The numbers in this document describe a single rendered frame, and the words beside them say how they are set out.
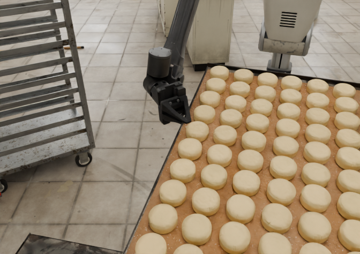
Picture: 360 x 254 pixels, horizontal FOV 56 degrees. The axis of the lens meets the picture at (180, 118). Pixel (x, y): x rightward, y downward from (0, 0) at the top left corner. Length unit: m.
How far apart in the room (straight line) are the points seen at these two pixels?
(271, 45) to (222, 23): 1.48
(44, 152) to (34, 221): 0.39
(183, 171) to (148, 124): 1.80
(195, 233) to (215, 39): 2.56
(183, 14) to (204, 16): 1.99
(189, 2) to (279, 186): 0.55
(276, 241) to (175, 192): 0.19
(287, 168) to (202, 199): 0.18
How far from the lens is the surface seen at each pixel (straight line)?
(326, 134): 0.77
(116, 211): 1.88
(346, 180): 0.70
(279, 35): 1.52
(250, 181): 0.65
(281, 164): 0.68
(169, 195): 0.62
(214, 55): 3.09
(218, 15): 2.96
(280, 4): 1.48
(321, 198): 0.65
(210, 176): 0.65
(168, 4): 3.59
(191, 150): 0.69
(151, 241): 0.58
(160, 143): 2.27
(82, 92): 1.89
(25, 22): 2.17
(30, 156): 2.11
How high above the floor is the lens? 1.42
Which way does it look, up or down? 35 degrees down
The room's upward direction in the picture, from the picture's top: straight up
